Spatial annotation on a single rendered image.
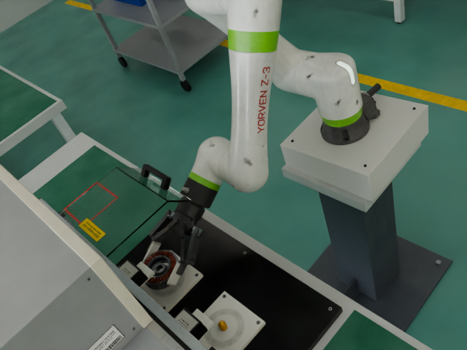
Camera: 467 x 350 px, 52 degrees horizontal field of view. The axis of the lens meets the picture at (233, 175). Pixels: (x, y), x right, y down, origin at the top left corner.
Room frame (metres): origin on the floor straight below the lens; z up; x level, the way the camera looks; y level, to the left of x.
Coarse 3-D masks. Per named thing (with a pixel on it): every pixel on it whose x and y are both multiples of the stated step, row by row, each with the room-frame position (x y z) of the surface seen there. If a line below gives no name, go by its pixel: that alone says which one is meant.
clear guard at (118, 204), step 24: (120, 168) 1.07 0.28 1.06; (96, 192) 1.00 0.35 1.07; (120, 192) 0.96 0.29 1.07; (144, 192) 0.93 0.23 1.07; (168, 192) 0.92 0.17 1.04; (72, 216) 0.95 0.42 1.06; (96, 216) 0.91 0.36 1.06; (120, 216) 0.88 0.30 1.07; (144, 216) 0.85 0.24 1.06; (120, 240) 0.80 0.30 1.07
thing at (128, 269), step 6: (126, 264) 0.86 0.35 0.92; (132, 264) 0.85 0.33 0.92; (138, 264) 0.88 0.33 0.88; (144, 264) 0.87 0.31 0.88; (126, 270) 0.84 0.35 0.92; (132, 270) 0.83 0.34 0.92; (138, 270) 0.82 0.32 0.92; (144, 270) 0.85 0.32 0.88; (150, 270) 0.84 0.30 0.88; (132, 276) 0.81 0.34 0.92; (138, 276) 0.81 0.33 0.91; (144, 276) 0.81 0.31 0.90; (150, 276) 0.83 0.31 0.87; (138, 282) 0.80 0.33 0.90; (144, 282) 0.81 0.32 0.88
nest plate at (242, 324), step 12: (216, 300) 0.74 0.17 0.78; (228, 300) 0.73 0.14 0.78; (204, 312) 0.72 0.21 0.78; (216, 312) 0.71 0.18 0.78; (228, 312) 0.69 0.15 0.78; (240, 312) 0.68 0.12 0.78; (252, 312) 0.67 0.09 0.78; (216, 324) 0.67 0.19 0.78; (228, 324) 0.66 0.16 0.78; (240, 324) 0.65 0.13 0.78; (252, 324) 0.64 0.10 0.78; (264, 324) 0.63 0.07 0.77; (204, 336) 0.66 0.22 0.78; (216, 336) 0.64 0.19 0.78; (228, 336) 0.63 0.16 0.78; (240, 336) 0.62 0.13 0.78; (252, 336) 0.61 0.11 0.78; (216, 348) 0.61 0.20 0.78; (228, 348) 0.60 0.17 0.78; (240, 348) 0.59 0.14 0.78
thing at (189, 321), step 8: (184, 312) 0.65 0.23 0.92; (200, 312) 0.66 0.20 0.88; (184, 320) 0.63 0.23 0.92; (192, 320) 0.62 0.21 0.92; (200, 320) 0.64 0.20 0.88; (208, 320) 0.63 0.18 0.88; (192, 328) 0.60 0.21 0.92; (200, 328) 0.60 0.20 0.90; (208, 328) 0.61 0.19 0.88; (200, 336) 0.60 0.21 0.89
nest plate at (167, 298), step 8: (168, 264) 0.92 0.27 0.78; (184, 272) 0.87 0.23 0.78; (192, 272) 0.86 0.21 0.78; (184, 280) 0.84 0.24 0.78; (192, 280) 0.83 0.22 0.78; (144, 288) 0.87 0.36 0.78; (168, 288) 0.84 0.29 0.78; (176, 288) 0.83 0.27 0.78; (184, 288) 0.82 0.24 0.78; (152, 296) 0.84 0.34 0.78; (160, 296) 0.83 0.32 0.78; (168, 296) 0.81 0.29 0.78; (176, 296) 0.80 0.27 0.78; (160, 304) 0.80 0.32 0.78; (168, 304) 0.79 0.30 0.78
